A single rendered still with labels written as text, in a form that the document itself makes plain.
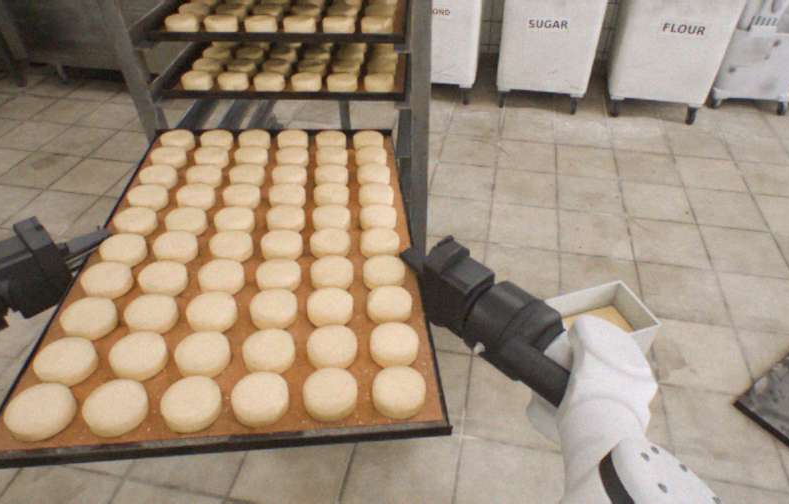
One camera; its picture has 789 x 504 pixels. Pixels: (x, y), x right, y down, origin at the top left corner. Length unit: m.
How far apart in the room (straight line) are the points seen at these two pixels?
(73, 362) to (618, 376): 0.49
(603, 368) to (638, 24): 2.78
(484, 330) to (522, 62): 2.70
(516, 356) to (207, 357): 0.29
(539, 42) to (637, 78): 0.58
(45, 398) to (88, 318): 0.10
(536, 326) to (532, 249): 1.69
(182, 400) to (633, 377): 0.39
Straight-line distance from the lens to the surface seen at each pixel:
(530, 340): 0.53
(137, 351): 0.57
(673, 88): 3.33
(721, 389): 1.98
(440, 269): 0.58
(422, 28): 0.83
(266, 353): 0.53
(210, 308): 0.59
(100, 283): 0.66
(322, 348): 0.53
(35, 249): 0.71
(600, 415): 0.44
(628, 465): 0.29
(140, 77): 0.96
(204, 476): 1.67
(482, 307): 0.56
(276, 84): 0.94
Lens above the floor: 1.42
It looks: 42 degrees down
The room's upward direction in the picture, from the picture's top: straight up
